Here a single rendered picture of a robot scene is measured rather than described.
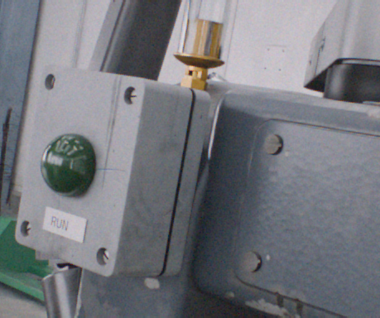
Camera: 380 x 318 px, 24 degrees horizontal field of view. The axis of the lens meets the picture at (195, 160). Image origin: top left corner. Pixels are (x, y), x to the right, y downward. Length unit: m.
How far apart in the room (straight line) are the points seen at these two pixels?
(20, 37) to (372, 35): 8.58
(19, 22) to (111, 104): 8.65
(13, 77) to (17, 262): 3.26
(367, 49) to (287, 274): 0.17
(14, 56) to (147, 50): 8.26
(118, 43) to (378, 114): 0.42
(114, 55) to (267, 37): 6.35
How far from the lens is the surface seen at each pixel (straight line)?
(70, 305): 0.71
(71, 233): 0.41
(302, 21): 6.92
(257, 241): 0.40
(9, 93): 9.03
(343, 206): 0.37
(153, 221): 0.40
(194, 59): 0.47
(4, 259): 6.11
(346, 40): 0.53
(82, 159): 0.40
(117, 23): 0.78
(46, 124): 0.43
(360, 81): 0.51
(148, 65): 0.77
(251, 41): 7.19
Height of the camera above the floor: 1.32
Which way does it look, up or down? 3 degrees down
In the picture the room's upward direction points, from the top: 10 degrees clockwise
